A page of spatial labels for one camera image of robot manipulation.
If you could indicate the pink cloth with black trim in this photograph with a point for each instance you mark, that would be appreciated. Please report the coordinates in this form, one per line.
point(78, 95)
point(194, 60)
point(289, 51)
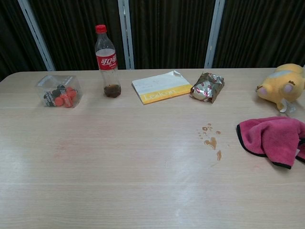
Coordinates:
point(269, 139)

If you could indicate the brown liquid spill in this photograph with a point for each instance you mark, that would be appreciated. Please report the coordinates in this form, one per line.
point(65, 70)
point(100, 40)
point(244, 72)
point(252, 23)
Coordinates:
point(211, 142)

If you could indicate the white and yellow notebook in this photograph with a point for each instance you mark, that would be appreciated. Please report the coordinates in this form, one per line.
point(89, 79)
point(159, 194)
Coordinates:
point(160, 87)

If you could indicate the gold foil snack packet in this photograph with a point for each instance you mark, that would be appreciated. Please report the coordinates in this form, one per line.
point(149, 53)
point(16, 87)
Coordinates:
point(207, 87)

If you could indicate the cola bottle with red cap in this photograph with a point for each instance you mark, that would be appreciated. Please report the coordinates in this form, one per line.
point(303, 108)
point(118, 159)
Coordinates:
point(109, 62)

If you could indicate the dark pleated curtain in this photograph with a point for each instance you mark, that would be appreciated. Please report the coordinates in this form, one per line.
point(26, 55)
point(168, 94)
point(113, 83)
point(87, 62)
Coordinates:
point(171, 31)

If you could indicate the orange and black small containers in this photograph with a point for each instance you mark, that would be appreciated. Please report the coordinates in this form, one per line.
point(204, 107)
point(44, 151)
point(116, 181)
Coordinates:
point(62, 97)

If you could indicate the clear plastic box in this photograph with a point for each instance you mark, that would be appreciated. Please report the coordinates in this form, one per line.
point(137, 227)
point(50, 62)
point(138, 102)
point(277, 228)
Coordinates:
point(59, 91)

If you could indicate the yellow plush toy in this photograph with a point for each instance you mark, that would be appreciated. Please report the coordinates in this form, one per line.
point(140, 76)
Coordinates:
point(278, 86)

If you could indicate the grey metal upright rail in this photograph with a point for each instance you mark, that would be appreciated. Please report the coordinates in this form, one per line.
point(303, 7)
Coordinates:
point(212, 35)
point(38, 35)
point(126, 35)

